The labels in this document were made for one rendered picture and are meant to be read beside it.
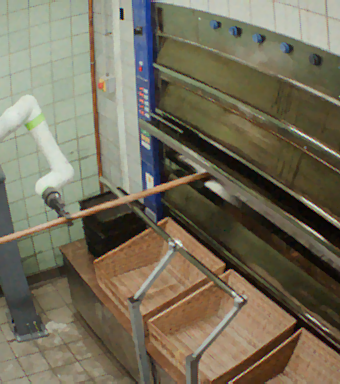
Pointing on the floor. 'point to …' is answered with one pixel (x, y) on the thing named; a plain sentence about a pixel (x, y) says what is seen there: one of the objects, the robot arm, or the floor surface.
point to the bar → (154, 282)
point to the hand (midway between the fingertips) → (67, 218)
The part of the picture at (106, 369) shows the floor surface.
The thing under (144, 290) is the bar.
